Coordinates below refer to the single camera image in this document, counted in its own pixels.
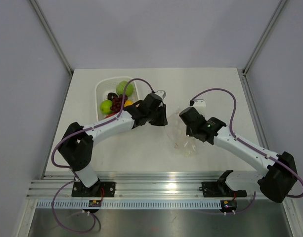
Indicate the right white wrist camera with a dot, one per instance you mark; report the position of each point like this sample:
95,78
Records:
200,106

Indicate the right small circuit board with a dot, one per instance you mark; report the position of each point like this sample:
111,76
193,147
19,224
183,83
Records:
228,205

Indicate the red dragon fruit toy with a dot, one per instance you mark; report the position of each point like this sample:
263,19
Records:
110,115

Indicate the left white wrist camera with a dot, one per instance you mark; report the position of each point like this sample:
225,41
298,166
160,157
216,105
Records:
161,94

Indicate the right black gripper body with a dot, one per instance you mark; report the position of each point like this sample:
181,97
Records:
191,133

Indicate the white perforated plastic basket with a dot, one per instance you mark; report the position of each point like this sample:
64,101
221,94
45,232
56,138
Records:
109,85

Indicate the left small circuit board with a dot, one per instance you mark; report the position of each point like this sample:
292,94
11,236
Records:
95,203

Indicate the small circuit board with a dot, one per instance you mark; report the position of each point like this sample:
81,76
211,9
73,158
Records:
95,203
228,205

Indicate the green cabbage toy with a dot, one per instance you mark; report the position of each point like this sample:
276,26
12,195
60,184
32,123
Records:
125,88

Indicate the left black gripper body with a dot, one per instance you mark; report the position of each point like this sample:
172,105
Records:
150,115

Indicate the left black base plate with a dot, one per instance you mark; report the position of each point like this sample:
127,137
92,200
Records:
104,189

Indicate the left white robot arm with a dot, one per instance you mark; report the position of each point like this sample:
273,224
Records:
78,141

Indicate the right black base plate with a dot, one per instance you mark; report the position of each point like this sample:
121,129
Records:
215,190

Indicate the right aluminium frame post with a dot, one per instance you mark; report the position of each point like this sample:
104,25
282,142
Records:
265,35

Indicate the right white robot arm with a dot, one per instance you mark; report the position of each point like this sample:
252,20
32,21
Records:
275,173

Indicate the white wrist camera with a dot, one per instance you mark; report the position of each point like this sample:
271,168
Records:
161,94
200,106

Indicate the dark red grape bunch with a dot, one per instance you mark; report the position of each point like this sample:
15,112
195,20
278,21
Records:
117,103

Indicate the left aluminium frame post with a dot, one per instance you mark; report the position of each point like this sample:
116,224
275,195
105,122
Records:
51,36

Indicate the clear zip top bag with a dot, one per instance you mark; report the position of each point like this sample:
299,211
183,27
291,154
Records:
176,132

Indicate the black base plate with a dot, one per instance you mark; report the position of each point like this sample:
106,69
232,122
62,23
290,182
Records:
215,190
104,189

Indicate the green apple toy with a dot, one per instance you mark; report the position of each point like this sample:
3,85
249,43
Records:
105,107

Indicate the aluminium mounting rail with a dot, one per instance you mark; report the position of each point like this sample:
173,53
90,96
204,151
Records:
132,185

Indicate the white slotted cable duct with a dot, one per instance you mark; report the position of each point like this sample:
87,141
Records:
133,204

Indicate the yellow bell pepper toy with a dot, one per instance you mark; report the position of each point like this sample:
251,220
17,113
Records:
128,103

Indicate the aluminium frame post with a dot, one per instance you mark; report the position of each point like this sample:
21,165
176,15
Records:
265,35
51,36

